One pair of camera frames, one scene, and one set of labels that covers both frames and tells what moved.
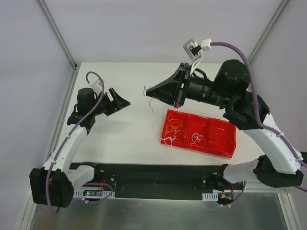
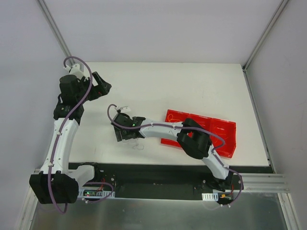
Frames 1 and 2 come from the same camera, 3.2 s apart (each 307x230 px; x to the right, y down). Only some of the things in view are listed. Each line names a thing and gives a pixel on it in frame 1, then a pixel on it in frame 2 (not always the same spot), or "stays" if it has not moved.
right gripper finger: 166,92 -> 118,135
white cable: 168,140 -> 138,146
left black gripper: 111,101 -> 96,84
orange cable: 222,129 stays
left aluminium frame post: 74,65 stays
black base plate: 175,181 stays
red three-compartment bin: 190,131 stays
